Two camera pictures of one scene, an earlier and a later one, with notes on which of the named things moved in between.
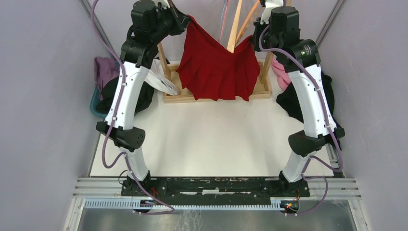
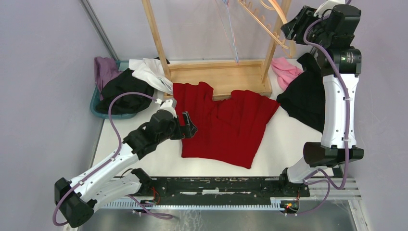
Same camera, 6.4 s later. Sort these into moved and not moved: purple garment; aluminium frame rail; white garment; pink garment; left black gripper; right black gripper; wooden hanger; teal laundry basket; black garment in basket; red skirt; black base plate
Moved: left black gripper; red skirt; right black gripper; wooden hanger
Not moved: black garment in basket; white garment; pink garment; black base plate; purple garment; teal laundry basket; aluminium frame rail
